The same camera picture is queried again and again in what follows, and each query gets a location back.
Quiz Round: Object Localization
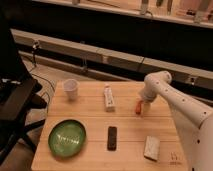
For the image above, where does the white tube bottle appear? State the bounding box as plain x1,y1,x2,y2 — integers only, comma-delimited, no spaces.
104,84,115,112

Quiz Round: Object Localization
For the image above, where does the orange red pepper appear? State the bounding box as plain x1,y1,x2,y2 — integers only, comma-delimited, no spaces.
135,100,142,115

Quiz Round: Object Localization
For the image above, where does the black floor cable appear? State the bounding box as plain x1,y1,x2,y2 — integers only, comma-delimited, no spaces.
20,54,56,111

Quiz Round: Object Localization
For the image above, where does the white sponge block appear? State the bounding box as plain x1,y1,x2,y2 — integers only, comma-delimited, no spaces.
144,136,160,161

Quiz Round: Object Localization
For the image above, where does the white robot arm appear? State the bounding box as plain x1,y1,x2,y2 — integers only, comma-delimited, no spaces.
140,71,213,171

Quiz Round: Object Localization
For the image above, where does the black chair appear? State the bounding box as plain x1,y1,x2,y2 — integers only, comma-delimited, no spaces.
0,8,47,165

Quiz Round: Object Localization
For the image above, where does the black remote control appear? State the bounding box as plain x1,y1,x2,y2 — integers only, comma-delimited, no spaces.
107,126,117,151

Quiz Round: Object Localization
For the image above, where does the green ceramic bowl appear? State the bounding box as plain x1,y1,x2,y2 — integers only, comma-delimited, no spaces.
48,119,86,158

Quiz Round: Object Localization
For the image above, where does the white paper cup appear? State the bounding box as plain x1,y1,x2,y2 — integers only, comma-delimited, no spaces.
63,79,78,100

